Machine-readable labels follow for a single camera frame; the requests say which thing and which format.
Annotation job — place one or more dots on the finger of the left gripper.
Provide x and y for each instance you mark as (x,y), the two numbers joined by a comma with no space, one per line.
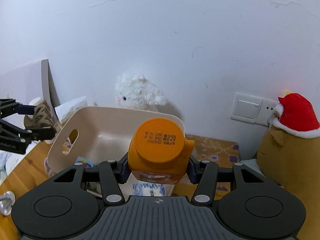
(41,134)
(25,109)

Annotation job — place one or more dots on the blue white tissue pack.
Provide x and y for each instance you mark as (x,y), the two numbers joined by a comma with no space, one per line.
(148,189)

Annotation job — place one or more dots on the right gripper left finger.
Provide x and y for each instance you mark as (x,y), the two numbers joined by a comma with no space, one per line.
(111,174)

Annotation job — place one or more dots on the white thermos bottle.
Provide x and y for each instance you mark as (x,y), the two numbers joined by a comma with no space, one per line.
(37,101)

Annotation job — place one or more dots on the purple flower table mat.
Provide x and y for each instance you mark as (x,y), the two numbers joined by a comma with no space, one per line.
(224,153)

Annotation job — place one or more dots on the white wall switch socket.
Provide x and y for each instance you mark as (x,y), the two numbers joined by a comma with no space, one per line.
(253,109)

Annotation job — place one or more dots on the orange plastic bottle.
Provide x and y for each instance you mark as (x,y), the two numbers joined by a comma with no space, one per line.
(159,152)

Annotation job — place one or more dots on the beige plastic storage bin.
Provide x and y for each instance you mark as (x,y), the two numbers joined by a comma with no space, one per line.
(96,134)

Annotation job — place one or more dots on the white plastic hook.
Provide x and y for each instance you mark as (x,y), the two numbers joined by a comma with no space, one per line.
(7,200)

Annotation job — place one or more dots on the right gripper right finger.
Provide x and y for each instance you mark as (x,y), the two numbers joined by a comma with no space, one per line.
(204,174)

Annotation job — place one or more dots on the white leaning board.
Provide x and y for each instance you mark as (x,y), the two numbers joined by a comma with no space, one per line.
(27,82)

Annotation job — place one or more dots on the brown hair claw clip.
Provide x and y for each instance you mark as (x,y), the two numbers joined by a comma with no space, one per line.
(41,119)

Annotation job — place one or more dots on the white plush sheep toy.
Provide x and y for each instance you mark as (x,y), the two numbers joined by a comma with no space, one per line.
(135,91)

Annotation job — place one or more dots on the brown plush with red hat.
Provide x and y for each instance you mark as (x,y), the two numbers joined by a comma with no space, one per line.
(289,155)

